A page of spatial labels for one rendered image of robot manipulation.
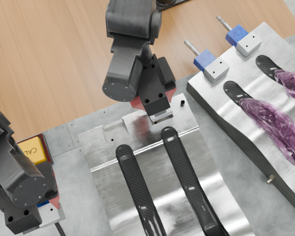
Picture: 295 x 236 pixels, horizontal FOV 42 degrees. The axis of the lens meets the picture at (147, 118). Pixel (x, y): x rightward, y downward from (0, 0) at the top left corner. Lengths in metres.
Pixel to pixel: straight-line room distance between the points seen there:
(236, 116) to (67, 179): 0.43
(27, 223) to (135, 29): 0.34
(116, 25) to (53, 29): 0.51
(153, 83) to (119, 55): 0.09
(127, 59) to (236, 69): 0.41
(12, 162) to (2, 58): 0.56
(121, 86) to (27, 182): 0.20
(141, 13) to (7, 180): 0.31
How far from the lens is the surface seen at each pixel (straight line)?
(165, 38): 1.05
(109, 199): 0.84
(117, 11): 0.61
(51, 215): 0.78
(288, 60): 1.01
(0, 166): 0.59
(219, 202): 0.82
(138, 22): 0.60
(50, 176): 0.71
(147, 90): 0.66
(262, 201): 0.95
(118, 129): 0.89
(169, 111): 0.80
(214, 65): 0.93
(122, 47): 0.63
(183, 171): 0.85
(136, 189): 0.84
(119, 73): 0.60
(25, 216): 0.62
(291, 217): 0.96
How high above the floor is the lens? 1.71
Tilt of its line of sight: 72 degrees down
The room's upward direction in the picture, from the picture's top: 4 degrees counter-clockwise
